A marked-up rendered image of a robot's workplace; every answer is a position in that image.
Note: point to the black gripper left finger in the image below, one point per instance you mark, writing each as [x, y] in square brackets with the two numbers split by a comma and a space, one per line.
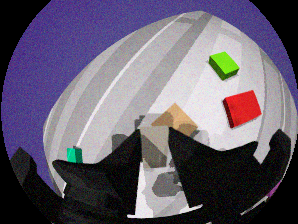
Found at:
[116, 174]

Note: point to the red rectangular block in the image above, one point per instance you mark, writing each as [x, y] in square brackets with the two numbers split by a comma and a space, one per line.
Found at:
[241, 108]

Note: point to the green square block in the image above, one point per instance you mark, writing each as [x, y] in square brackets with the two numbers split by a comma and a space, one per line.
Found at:
[74, 155]

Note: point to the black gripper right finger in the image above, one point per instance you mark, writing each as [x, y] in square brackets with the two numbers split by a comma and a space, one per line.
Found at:
[200, 167]

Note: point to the green rectangular block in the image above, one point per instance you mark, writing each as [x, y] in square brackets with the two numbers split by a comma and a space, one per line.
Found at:
[223, 65]

